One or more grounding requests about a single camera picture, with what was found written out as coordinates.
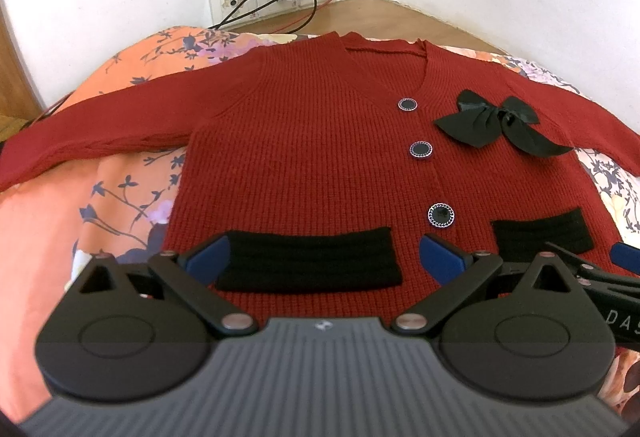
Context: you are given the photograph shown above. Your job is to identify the red knit cardigan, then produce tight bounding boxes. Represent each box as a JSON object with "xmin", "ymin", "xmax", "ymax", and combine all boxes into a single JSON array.
[{"xmin": 1, "ymin": 34, "xmax": 639, "ymax": 320}]

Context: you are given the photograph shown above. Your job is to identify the floral orange bedsheet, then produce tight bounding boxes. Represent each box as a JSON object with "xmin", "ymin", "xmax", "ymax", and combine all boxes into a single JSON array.
[{"xmin": 0, "ymin": 25, "xmax": 640, "ymax": 423}]

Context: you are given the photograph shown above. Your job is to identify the black cable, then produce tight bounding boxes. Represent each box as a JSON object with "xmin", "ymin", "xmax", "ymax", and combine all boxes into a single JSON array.
[
  {"xmin": 208, "ymin": 0, "xmax": 319, "ymax": 36},
  {"xmin": 209, "ymin": 0, "xmax": 281, "ymax": 31}
]

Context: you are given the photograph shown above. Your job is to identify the red cable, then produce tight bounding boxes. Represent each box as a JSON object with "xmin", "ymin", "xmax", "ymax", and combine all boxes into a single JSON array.
[{"xmin": 271, "ymin": 0, "xmax": 347, "ymax": 34}]

